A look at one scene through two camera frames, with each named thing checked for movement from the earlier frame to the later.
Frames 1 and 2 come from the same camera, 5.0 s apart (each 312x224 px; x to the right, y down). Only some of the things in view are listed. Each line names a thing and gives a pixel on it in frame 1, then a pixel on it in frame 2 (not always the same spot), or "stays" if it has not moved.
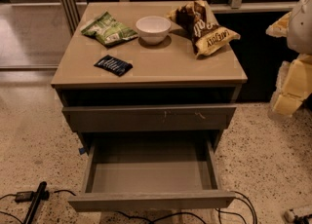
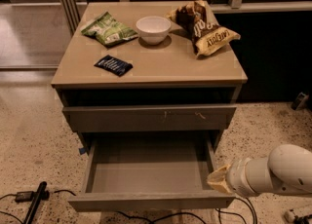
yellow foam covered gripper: x=301 y=28 → x=236 y=176
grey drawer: x=150 y=173 stays
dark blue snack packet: x=113 y=65 stays
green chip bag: x=108 y=30 stays
